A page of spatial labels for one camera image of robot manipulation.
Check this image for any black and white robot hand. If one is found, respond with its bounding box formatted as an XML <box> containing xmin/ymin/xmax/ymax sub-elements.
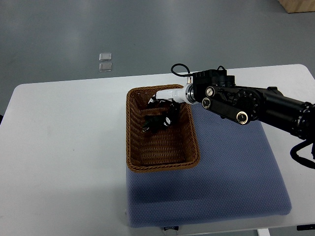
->
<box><xmin>147</xmin><ymin>88</ymin><xmax>185</xmax><ymax>128</ymax></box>

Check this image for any dark toy crocodile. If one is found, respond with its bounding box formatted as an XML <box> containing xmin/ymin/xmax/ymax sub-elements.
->
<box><xmin>142</xmin><ymin>115</ymin><xmax>164</xmax><ymax>133</ymax></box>

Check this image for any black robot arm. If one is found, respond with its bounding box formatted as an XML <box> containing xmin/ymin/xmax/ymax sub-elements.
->
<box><xmin>187</xmin><ymin>66</ymin><xmax>315</xmax><ymax>169</ymax></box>

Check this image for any brown wicker basket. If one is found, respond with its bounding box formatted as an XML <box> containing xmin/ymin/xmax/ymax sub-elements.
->
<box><xmin>126</xmin><ymin>84</ymin><xmax>200</xmax><ymax>173</ymax></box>

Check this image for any lower metal floor plate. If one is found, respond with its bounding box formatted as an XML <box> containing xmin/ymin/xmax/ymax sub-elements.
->
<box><xmin>99</xmin><ymin>62</ymin><xmax>112</xmax><ymax>72</ymax></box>

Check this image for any metal floor plate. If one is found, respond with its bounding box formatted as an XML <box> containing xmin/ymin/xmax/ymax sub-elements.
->
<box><xmin>99</xmin><ymin>52</ymin><xmax>112</xmax><ymax>61</ymax></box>
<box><xmin>99</xmin><ymin>62</ymin><xmax>112</xmax><ymax>72</ymax></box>

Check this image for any upper metal floor plate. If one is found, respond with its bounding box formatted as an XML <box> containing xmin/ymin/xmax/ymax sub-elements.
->
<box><xmin>99</xmin><ymin>52</ymin><xmax>112</xmax><ymax>61</ymax></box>

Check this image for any blue-grey foam mat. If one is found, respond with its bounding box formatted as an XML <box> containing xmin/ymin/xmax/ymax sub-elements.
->
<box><xmin>126</xmin><ymin>104</ymin><xmax>291</xmax><ymax>228</ymax></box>

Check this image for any wooden box corner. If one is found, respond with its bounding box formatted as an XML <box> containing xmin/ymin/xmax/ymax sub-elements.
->
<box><xmin>278</xmin><ymin>0</ymin><xmax>315</xmax><ymax>13</ymax></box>

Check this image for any black object at table edge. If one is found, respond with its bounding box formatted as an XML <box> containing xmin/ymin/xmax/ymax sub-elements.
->
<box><xmin>296</xmin><ymin>224</ymin><xmax>315</xmax><ymax>231</ymax></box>

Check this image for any black cable loop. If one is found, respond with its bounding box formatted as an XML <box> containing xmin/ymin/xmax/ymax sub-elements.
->
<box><xmin>171</xmin><ymin>63</ymin><xmax>194</xmax><ymax>78</ymax></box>

